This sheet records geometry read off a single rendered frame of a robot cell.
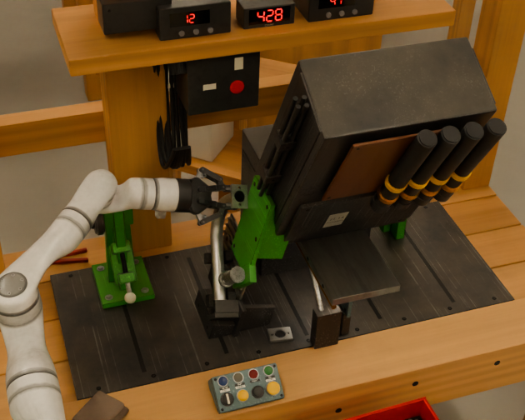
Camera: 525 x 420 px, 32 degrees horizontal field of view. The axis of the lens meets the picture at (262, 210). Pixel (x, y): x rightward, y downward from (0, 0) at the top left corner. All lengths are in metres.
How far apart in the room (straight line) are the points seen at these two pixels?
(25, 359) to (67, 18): 0.80
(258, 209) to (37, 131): 0.60
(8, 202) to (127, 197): 2.18
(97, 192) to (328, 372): 0.67
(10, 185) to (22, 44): 1.32
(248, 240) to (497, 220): 0.86
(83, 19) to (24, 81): 2.89
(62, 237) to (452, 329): 0.97
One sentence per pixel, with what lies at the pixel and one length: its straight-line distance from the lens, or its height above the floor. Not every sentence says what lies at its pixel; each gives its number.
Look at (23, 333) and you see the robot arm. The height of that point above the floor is 1.20.
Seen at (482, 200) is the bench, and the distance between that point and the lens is 2.71.
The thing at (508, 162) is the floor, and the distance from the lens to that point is 4.48.
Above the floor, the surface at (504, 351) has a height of 0.89.
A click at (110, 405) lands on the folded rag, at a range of 2.01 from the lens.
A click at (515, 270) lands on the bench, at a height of 0.88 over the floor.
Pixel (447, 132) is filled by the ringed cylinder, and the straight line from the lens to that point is 1.70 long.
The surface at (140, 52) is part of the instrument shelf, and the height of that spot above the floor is 1.54.
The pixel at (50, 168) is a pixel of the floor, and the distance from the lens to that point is 4.28.
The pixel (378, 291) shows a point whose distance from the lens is 1.99.
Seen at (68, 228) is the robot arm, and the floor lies 1.30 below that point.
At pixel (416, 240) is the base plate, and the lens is 2.49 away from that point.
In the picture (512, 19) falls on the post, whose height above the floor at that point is 1.43.
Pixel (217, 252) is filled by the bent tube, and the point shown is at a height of 1.06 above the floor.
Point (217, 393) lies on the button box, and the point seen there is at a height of 0.94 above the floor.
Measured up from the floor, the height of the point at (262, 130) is 1.24.
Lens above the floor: 2.48
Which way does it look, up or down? 39 degrees down
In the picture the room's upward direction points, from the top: 2 degrees clockwise
